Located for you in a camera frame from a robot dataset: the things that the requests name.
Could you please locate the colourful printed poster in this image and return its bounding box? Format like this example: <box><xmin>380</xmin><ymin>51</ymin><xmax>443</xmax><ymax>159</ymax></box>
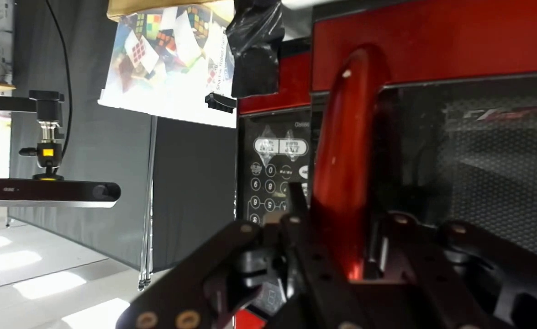
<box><xmin>95</xmin><ymin>2</ymin><xmax>239</xmax><ymax>132</ymax></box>

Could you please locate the black clip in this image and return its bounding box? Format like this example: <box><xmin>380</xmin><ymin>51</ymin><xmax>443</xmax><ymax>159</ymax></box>
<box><xmin>202</xmin><ymin>90</ymin><xmax>239</xmax><ymax>115</ymax></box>

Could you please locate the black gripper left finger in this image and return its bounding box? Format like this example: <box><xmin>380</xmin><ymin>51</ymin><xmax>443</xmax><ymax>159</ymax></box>
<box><xmin>115</xmin><ymin>181</ymin><xmax>319</xmax><ymax>329</ymax></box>

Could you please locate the black camera cable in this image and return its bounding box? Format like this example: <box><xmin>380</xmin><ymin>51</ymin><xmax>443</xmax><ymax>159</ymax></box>
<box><xmin>40</xmin><ymin>0</ymin><xmax>76</xmax><ymax>163</ymax></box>

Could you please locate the black plastic wrap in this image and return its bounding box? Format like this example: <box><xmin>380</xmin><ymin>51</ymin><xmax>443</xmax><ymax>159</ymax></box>
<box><xmin>226</xmin><ymin>0</ymin><xmax>286</xmax><ymax>99</ymax></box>

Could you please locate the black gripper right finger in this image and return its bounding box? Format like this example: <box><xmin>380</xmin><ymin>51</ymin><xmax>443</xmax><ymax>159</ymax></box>
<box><xmin>381</xmin><ymin>212</ymin><xmax>537</xmax><ymax>329</ymax></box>

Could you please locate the brown cardboard box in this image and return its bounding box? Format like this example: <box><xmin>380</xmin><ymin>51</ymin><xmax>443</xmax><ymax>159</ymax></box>
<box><xmin>104</xmin><ymin>0</ymin><xmax>237</xmax><ymax>26</ymax></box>

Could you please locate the grey partition panel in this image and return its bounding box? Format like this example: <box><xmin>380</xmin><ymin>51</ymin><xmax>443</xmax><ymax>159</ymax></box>
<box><xmin>9</xmin><ymin>0</ymin><xmax>241</xmax><ymax>274</ymax></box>

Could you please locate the red microwave door with handle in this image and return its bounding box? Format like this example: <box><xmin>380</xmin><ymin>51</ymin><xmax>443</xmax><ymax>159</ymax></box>
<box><xmin>308</xmin><ymin>0</ymin><xmax>537</xmax><ymax>282</ymax></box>

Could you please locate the black stereo camera bar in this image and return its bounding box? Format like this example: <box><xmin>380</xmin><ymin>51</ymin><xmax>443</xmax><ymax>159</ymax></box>
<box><xmin>0</xmin><ymin>177</ymin><xmax>124</xmax><ymax>205</ymax></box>

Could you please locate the black camera mount yellow label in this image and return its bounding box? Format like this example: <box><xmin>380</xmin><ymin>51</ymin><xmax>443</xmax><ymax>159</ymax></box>
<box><xmin>16</xmin><ymin>88</ymin><xmax>67</xmax><ymax>183</ymax></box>

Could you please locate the red black microwave body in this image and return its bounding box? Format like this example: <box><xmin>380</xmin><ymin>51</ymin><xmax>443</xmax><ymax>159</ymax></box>
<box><xmin>235</xmin><ymin>51</ymin><xmax>316</xmax><ymax>229</ymax></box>

